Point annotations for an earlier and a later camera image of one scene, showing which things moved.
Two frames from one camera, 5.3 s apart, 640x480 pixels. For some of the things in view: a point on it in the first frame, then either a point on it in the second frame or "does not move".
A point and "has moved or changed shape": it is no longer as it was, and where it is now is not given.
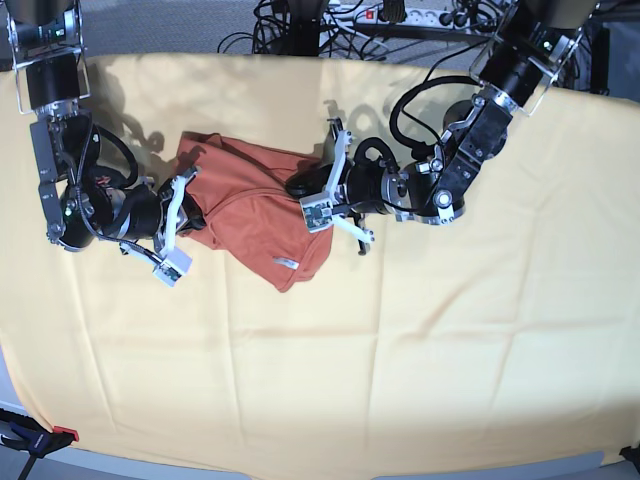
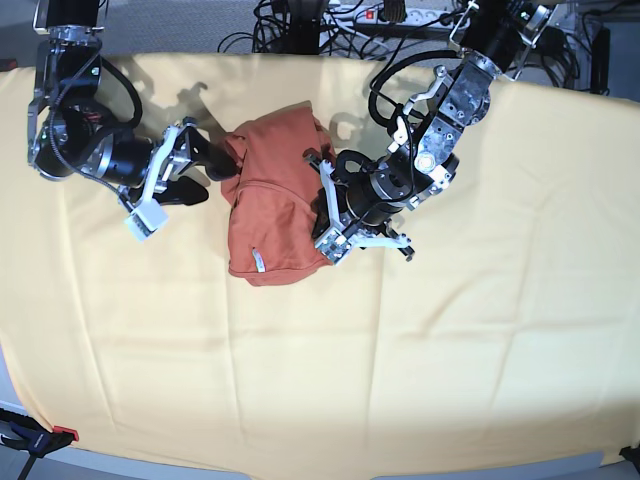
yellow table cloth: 510,336 does not move
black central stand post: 304,29 does not move
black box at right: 600,55 does not move
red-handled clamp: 22,432 does not move
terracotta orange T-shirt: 241,193 has moved or changed shape
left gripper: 142,206 → 126,160
